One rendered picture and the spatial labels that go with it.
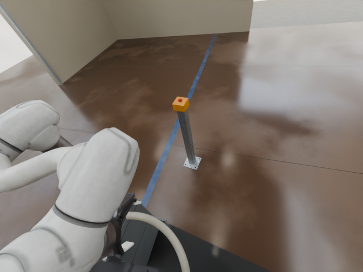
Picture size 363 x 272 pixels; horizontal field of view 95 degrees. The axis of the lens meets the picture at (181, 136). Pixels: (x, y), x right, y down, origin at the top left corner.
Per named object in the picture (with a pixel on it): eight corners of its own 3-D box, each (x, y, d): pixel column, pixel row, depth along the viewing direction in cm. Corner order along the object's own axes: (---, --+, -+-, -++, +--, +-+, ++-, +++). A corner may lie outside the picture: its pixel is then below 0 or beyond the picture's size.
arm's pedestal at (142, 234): (107, 256, 176) (52, 245, 117) (129, 209, 206) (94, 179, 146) (149, 274, 161) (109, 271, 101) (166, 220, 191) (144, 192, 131)
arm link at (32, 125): (90, 191, 119) (111, 166, 130) (106, 202, 114) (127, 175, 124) (-30, 123, 57) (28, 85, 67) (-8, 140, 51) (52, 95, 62)
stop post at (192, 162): (201, 158, 238) (194, 95, 156) (196, 170, 227) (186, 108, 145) (188, 154, 245) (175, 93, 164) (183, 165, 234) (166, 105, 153)
